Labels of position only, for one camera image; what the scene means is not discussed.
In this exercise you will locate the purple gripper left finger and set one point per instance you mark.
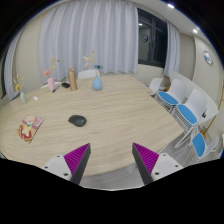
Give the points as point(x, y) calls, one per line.
point(70, 166)

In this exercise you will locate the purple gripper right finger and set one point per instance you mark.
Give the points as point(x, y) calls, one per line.
point(153, 166)

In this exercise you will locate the dark grey computer mouse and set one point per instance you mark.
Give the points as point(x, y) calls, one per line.
point(77, 120)

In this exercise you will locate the white chair blue seat near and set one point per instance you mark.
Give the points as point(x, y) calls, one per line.
point(201, 148)

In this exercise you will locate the white chair blue seat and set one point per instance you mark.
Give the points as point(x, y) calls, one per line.
point(189, 114)
point(174, 96)
point(201, 148)

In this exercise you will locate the white chair blue seat middle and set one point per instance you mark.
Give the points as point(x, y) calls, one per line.
point(189, 114)

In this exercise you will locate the white chair blue seat far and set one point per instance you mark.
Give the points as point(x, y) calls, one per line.
point(174, 96)

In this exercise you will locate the black pen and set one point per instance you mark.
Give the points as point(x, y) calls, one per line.
point(55, 88)

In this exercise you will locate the black small device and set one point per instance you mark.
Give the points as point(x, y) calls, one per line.
point(65, 85)

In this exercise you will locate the white chair at window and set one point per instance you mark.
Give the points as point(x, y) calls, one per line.
point(154, 86)

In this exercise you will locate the blue vase with flowers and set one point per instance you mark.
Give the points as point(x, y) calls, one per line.
point(97, 83)

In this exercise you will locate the pink vase with flowers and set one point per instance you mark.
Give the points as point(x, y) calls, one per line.
point(48, 74)

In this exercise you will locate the white chair behind table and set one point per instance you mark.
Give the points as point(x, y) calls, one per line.
point(87, 74)

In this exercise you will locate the tan cylindrical bottle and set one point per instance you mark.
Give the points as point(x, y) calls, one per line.
point(72, 79)

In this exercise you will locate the green vase with yellow flowers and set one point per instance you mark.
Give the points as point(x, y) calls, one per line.
point(19, 87)

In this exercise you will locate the right white curtain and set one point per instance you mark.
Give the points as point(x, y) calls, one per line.
point(173, 50)

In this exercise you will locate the left white curtain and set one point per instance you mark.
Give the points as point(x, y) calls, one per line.
point(8, 68)

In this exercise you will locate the large white curtain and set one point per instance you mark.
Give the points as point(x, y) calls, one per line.
point(106, 30)

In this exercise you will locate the dark window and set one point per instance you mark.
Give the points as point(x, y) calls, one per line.
point(152, 39)

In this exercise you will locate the round wall clock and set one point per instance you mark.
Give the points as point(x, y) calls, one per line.
point(208, 58)

